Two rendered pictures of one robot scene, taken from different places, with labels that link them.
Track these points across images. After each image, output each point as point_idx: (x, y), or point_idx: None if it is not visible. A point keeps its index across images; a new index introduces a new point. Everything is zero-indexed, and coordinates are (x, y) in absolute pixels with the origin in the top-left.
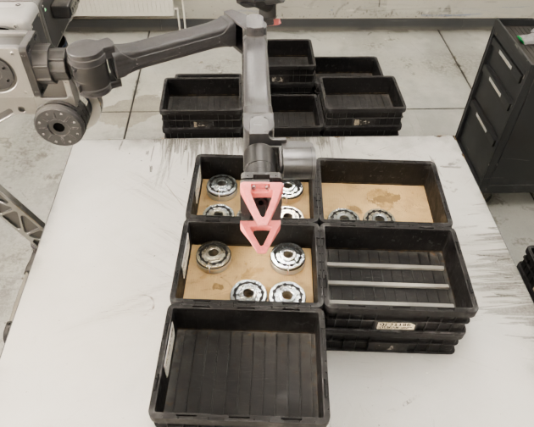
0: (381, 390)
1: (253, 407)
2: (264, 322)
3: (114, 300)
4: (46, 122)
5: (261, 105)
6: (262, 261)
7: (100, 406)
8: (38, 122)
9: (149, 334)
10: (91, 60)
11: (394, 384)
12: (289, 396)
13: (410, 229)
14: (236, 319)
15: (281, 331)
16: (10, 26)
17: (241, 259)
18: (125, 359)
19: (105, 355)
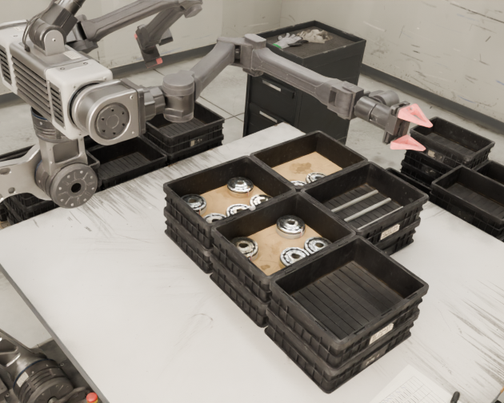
0: None
1: (369, 317)
2: (326, 265)
3: (175, 331)
4: (66, 185)
5: (333, 79)
6: (274, 237)
7: (251, 401)
8: (59, 188)
9: (230, 337)
10: (193, 86)
11: None
12: (379, 300)
13: (350, 171)
14: (310, 272)
15: (334, 269)
16: (101, 80)
17: (259, 243)
18: (233, 362)
19: (214, 369)
